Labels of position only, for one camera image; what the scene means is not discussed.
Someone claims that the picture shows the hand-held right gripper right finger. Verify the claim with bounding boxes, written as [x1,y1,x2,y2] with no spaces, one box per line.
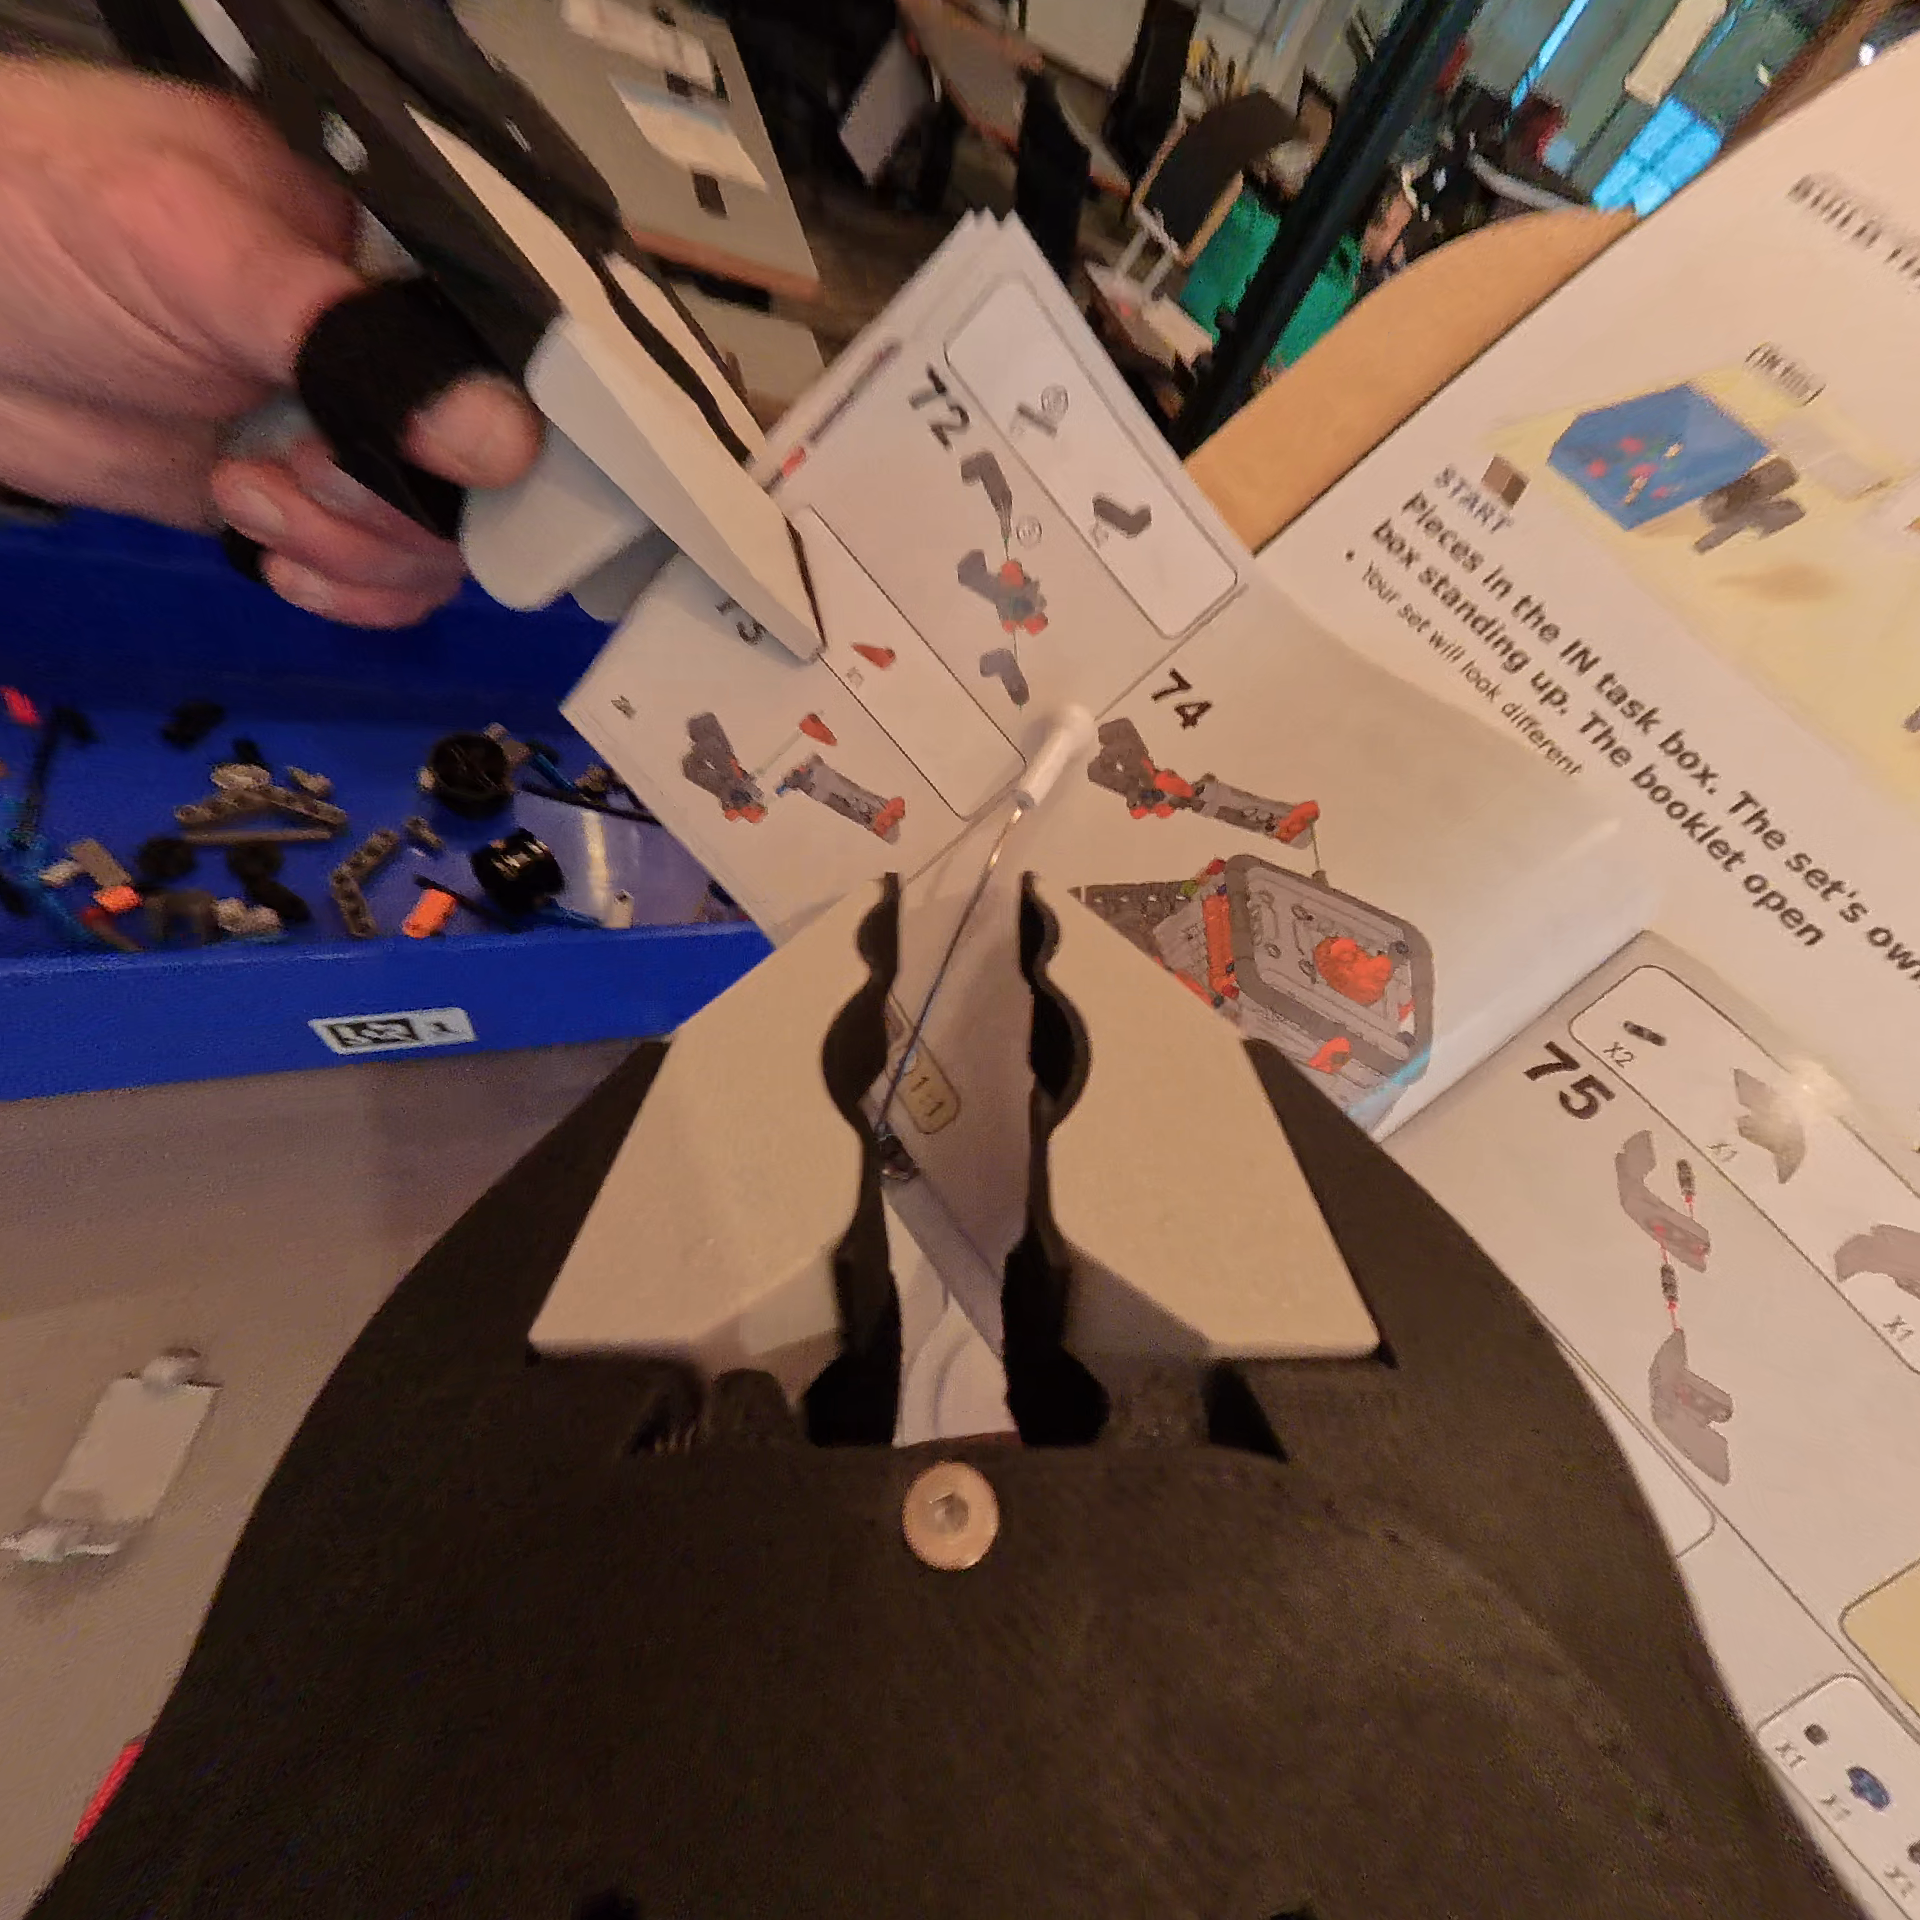
[1015,874,1382,1393]

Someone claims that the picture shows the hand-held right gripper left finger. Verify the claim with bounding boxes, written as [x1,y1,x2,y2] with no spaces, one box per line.
[528,874,902,1405]

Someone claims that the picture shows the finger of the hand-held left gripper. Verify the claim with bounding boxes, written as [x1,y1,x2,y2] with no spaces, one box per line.
[401,107,786,522]
[521,312,826,668]

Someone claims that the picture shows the building instruction booklet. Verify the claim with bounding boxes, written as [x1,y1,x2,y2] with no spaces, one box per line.
[562,211,1920,1920]

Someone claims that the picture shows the pile of loose toy parts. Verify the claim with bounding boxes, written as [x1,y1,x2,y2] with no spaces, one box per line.
[0,687,721,956]

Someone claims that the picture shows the white book stand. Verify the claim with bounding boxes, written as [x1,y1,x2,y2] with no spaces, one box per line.
[866,701,1099,1451]

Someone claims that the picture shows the blue plastic bin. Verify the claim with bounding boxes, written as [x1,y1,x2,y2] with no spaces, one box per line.
[0,507,776,1103]

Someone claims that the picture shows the pale grey toy panel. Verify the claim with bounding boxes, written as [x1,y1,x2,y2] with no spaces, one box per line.
[0,1346,223,1566]

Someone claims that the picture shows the black floor lamp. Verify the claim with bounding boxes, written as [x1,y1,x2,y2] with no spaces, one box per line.
[1199,0,1488,454]

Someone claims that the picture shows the white printed task sheet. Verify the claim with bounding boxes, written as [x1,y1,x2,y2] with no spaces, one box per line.
[1243,31,1920,1158]

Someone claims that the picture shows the red toy part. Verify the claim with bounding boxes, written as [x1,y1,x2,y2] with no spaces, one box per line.
[68,1731,151,1848]

